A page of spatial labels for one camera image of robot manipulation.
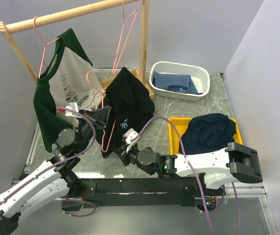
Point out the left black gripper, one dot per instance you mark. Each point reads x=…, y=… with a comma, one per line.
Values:
x=101, y=114

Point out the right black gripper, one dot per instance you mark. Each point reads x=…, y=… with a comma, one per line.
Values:
x=124, y=155

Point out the pink wire hanger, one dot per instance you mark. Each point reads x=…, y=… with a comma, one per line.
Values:
x=121, y=45
x=104, y=113

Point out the black t shirt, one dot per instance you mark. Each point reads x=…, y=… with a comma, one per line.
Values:
x=131, y=107

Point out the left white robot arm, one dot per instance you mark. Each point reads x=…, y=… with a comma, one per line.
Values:
x=54, y=178

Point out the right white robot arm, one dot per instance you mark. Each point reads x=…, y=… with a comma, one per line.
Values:
x=235, y=162

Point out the green and cream raglan shirt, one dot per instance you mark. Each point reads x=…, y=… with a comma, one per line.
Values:
x=69, y=78

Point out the navy blue t shirt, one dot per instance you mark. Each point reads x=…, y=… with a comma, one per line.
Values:
x=207, y=133

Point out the pink hanger with green shirt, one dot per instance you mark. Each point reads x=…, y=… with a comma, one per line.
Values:
x=44, y=45

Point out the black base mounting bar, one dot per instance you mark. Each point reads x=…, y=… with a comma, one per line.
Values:
x=107, y=192

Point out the yellow plastic tray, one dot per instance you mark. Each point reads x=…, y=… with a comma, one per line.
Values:
x=181, y=124

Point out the white plastic basket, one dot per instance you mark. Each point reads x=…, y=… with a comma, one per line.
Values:
x=199, y=76

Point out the blue patterned cloth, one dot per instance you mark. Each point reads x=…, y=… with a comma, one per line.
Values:
x=175, y=83

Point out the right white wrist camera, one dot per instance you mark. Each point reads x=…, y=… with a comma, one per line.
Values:
x=129, y=139

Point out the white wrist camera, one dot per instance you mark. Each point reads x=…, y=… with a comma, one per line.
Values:
x=68, y=114
x=129, y=139

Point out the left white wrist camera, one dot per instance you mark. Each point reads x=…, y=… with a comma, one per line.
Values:
x=68, y=114

